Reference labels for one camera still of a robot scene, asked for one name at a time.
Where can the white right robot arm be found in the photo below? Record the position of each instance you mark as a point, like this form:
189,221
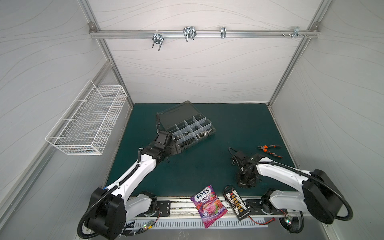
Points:
314,192

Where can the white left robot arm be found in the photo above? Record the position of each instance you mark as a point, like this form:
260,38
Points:
110,208

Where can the aluminium top crossbar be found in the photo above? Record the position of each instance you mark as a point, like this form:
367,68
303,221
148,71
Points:
201,34

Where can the silver U-bolt clamp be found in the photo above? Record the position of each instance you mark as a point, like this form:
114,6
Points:
158,39

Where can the silver corner hook bracket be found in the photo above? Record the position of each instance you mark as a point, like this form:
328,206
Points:
295,34

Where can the white wire basket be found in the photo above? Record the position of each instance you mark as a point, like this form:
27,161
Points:
85,127

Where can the purple Fox's candy bag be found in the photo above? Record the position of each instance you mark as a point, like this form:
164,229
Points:
209,206

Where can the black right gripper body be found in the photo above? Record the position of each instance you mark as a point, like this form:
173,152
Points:
245,180

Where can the black parallel charging board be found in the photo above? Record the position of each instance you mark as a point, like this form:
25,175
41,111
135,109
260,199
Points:
237,204

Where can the small silver bracket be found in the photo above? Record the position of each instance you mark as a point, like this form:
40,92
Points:
223,32

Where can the clear plastic organizer box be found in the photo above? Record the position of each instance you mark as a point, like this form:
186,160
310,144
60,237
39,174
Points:
187,125

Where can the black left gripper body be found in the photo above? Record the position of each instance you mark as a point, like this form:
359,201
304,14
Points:
171,149

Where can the orange black side cutters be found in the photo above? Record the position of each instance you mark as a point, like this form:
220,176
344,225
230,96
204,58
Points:
267,149

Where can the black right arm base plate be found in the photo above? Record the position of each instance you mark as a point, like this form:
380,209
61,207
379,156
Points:
255,207

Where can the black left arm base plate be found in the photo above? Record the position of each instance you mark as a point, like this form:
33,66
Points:
163,208

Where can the aluminium corner frame post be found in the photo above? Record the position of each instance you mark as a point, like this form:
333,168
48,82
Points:
313,32

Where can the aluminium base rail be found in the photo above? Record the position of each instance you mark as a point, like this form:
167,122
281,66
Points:
195,208

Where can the silver double U-bolt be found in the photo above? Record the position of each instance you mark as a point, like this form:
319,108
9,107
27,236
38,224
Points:
189,33

